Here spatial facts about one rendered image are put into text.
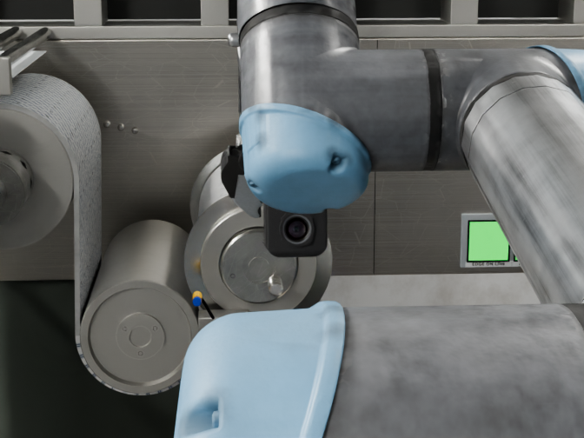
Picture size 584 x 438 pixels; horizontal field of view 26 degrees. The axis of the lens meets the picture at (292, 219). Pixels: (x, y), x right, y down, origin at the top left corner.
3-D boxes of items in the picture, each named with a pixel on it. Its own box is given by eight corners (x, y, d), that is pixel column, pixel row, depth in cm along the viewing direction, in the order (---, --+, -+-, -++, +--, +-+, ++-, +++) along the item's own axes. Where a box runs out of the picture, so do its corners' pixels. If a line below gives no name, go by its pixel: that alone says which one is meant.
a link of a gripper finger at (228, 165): (269, 182, 105) (289, 129, 97) (269, 202, 104) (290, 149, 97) (213, 179, 104) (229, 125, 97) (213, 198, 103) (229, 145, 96)
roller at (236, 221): (201, 321, 126) (199, 209, 123) (204, 254, 151) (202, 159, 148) (316, 319, 127) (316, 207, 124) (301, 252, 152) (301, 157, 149)
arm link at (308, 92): (438, 158, 72) (421, 0, 77) (241, 161, 71) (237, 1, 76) (419, 220, 79) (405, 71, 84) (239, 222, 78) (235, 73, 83)
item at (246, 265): (255, 215, 123) (313, 264, 124) (255, 210, 125) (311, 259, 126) (204, 270, 124) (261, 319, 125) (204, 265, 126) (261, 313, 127)
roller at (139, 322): (82, 394, 128) (76, 281, 125) (104, 316, 152) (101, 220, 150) (201, 392, 128) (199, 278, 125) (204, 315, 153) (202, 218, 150)
